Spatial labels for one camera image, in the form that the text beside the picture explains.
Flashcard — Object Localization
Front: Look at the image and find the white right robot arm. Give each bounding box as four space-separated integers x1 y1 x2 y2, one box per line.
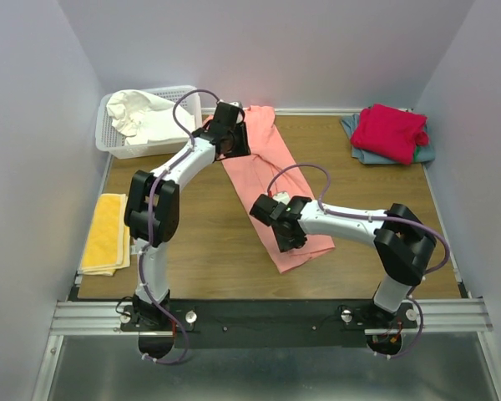
250 195 437 327

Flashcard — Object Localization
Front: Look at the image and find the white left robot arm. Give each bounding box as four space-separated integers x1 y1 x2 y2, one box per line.
124 101 250 330

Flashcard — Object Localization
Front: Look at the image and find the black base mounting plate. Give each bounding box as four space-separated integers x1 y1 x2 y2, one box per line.
115 297 418 353

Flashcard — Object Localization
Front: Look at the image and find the white cloth in basket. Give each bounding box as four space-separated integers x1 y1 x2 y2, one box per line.
106 89 196 145

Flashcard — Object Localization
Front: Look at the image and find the folded green t shirt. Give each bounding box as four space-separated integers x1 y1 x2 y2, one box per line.
412 145 423 163

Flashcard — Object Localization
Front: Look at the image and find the aluminium frame rail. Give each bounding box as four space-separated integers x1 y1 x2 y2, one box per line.
50 298 493 336

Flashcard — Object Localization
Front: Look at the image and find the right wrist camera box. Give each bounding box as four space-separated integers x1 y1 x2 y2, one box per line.
272 191 291 205

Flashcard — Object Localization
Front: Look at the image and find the pink t shirt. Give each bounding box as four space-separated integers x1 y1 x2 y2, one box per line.
222 105 335 273

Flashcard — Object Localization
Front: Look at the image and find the folded red t shirt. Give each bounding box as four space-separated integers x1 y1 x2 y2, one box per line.
350 104 430 165

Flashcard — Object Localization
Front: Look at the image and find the folded yellow towel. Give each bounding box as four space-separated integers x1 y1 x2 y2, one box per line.
79 194 130 277

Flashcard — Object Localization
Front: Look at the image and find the folded blue t shirt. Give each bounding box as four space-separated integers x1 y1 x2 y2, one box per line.
340 114 436 165

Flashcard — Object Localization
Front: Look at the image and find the white plastic basket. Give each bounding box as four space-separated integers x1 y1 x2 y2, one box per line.
95 85 202 159

